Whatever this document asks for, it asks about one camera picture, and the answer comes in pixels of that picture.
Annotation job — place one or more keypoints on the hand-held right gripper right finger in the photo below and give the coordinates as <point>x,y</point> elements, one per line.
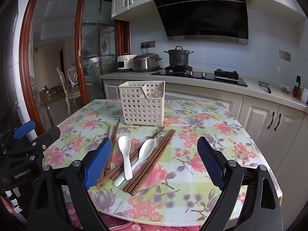
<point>211,166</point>

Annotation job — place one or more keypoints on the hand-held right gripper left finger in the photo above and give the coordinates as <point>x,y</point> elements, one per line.
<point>97,163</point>

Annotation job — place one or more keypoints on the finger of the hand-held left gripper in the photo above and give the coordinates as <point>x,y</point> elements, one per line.
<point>24,129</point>
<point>48,137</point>

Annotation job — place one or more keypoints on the white ceramic spoon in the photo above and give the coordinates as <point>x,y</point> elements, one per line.
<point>146,149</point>
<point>124,144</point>

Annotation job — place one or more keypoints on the white perforated utensil basket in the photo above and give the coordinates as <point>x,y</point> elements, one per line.
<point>142,105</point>

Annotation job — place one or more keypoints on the person's left forearm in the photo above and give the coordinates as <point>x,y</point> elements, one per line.
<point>4,208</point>

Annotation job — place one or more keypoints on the floral tablecloth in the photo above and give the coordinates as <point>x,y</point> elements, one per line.
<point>192,130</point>

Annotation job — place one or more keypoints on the cardboard boxes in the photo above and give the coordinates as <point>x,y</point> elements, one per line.
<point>51,92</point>

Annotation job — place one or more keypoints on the white tufted dining chair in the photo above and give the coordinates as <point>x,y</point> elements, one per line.
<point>73,75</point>

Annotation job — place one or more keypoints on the pink floral cloth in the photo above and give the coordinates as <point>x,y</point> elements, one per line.
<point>144,225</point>

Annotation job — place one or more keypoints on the light stone countertop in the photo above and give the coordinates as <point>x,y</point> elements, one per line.
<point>255,86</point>

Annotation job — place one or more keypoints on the black gas cooktop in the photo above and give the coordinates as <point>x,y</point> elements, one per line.
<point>204,75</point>

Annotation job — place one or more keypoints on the white countertop appliance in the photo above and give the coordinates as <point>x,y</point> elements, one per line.
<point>124,63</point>

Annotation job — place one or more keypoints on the silver rice cooker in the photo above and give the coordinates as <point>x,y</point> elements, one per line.
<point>145,63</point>

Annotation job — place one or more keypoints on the glass sliding door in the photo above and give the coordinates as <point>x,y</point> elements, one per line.
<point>77,28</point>

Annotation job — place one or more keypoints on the dark cooking pot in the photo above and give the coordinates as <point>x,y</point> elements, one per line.
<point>178,57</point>

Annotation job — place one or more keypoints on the small white bottle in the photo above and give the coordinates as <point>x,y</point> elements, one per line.
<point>304,96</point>

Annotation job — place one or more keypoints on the black range hood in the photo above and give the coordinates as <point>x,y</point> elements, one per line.
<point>204,16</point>

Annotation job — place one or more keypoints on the red wooden door frame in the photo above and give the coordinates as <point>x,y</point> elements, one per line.
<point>25,77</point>

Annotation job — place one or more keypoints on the gold wall socket panel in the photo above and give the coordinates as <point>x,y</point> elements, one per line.
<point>149,44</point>

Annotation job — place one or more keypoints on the gold wall switch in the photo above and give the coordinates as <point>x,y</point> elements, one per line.
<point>285,55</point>

